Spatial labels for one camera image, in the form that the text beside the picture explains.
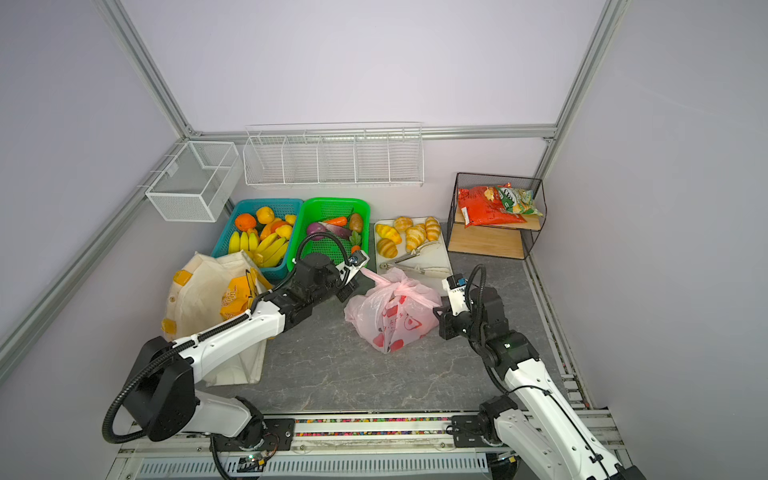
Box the pink plastic grocery bag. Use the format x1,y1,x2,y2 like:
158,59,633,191
344,268,442,353

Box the yellow snack bag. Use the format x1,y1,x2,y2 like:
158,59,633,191
220,270,259,321

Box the white canvas tote bag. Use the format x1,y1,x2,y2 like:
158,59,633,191
161,252,272,387

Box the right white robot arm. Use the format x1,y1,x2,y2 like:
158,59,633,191
433,265,644,479

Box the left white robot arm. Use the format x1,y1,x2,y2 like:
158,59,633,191
101,247,370,450

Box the yellow toy banana bunch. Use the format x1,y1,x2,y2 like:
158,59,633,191
226,231,290,269

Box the yellow toy lemon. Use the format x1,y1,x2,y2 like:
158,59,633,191
275,224,293,239

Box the brown toy potato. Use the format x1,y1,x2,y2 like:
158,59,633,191
348,212,363,234

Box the green plastic basket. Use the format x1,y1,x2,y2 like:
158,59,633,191
286,197,371,272

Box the metal bread tongs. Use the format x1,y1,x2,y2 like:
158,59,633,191
379,240,452,278

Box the striped toy bread roll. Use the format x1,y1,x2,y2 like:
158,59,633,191
376,238,398,259

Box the teal plastic basket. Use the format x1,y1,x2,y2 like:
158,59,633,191
211,198,303,284

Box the white bread tray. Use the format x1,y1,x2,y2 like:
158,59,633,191
374,216,452,295

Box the yellow-orange toy citrus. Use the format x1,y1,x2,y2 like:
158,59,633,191
256,206,276,225

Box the striped toy bread loaf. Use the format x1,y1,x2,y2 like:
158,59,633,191
375,223,402,245

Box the orange toy tangerine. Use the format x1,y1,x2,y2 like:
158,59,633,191
234,213,258,232

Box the toy bread bun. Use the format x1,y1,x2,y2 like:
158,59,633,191
393,216,414,232

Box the toy croissant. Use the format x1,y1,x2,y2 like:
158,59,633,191
405,223,427,253

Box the red chip bag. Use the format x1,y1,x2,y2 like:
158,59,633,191
457,186,525,227

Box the green snack bag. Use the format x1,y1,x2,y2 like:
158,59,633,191
495,184,542,216

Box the black wire snack rack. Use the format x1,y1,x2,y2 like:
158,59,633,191
446,172,547,260

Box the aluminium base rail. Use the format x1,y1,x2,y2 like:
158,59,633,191
107,409,625,457

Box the white wire wall shelf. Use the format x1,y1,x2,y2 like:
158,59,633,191
242,122,425,187

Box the white mesh wall basket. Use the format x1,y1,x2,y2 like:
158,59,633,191
146,140,244,223

